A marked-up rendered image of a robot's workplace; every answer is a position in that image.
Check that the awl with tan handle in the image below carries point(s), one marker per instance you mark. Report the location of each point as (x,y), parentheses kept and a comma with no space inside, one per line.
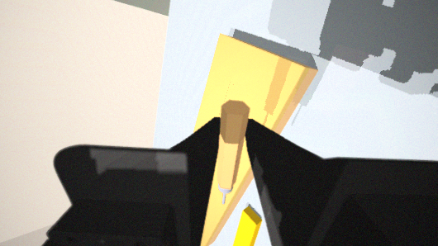
(234,119)

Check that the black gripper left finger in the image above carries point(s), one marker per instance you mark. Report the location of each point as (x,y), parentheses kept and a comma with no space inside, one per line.
(181,176)

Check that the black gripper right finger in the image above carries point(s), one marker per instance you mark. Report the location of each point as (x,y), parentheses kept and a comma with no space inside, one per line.
(301,192)

